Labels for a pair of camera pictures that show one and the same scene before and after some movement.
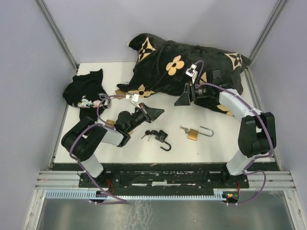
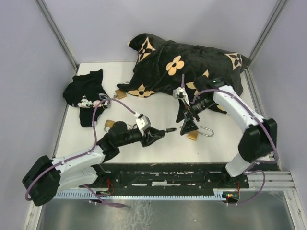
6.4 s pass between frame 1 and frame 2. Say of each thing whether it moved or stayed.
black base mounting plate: stayed
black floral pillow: stayed
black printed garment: stayed
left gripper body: moved
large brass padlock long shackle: stayed
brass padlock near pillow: stayed
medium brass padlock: stayed
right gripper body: moved
